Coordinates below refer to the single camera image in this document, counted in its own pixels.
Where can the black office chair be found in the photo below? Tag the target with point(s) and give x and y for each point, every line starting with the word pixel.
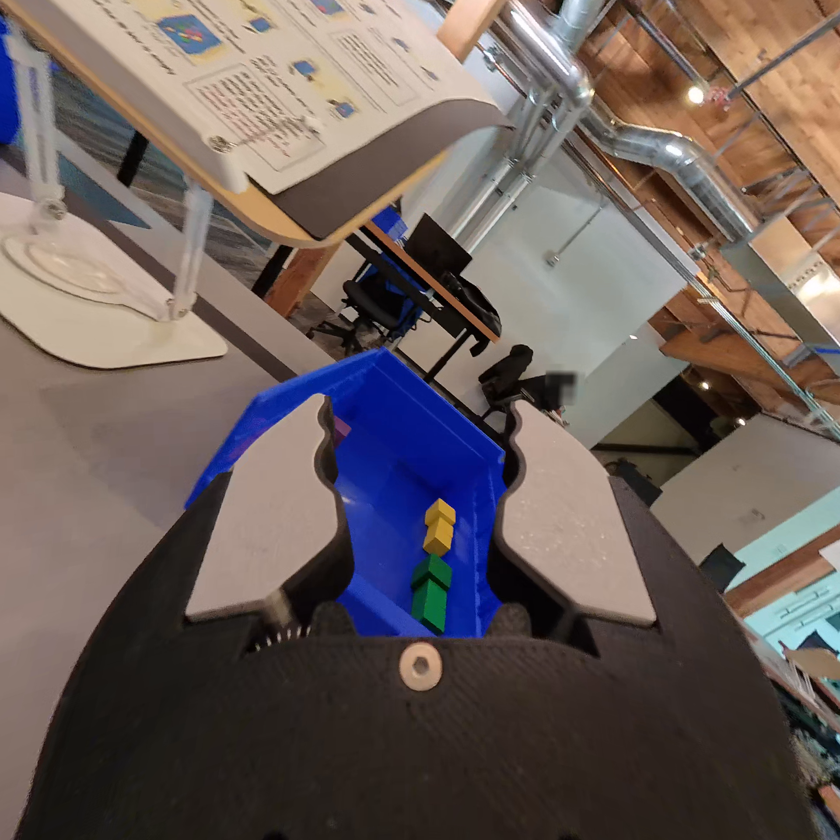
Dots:
pixel 367 308

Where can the black jacket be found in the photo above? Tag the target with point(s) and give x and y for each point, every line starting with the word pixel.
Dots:
pixel 512 374

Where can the blue bin stack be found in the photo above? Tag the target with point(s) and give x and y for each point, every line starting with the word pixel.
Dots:
pixel 392 226

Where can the green wooden cube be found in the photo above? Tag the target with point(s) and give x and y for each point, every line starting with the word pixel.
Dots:
pixel 431 571
pixel 430 609

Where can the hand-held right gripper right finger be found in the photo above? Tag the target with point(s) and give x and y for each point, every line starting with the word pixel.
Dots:
pixel 577 525

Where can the printed instruction sheet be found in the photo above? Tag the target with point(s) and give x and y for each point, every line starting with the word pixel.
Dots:
pixel 262 79

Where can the wooden post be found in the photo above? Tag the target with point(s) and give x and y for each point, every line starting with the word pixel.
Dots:
pixel 298 279

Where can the silver round duct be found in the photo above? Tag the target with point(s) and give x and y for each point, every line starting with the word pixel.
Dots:
pixel 656 148

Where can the black backing sheet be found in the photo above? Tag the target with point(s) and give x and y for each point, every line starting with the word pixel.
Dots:
pixel 367 177

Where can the black bag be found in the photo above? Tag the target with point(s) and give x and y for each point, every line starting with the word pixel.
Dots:
pixel 476 303

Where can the purple wooden cube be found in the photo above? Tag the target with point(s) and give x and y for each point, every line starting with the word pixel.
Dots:
pixel 342 431

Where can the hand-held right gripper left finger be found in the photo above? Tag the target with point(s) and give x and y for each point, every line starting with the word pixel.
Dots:
pixel 262 512

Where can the wooden document stand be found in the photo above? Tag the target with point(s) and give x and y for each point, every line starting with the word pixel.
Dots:
pixel 98 308

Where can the rectangular metal duct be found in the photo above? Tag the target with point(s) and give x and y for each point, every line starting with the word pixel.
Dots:
pixel 781 282

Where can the black monitor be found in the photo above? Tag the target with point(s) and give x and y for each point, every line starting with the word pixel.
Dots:
pixel 438 246

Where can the wood-edged office desk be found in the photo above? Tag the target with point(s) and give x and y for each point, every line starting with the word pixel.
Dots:
pixel 453 308

